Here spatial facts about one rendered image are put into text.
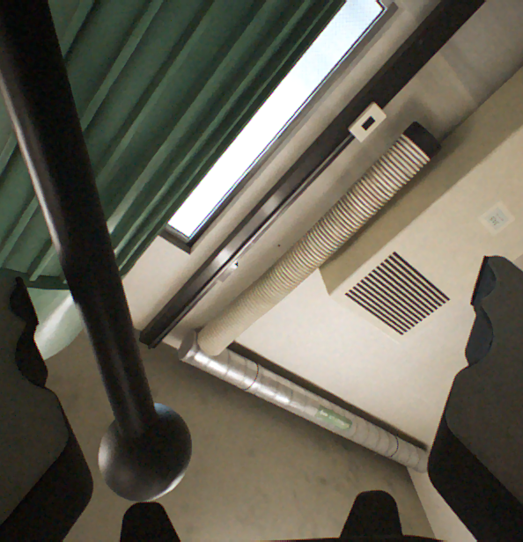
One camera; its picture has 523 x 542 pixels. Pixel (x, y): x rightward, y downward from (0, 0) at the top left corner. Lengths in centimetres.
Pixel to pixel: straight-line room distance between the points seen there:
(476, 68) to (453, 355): 167
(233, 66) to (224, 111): 2
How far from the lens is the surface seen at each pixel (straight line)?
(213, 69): 17
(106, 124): 17
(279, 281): 179
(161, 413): 16
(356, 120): 163
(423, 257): 177
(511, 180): 177
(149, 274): 199
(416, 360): 271
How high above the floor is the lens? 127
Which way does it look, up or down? 22 degrees up
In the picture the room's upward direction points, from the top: 135 degrees counter-clockwise
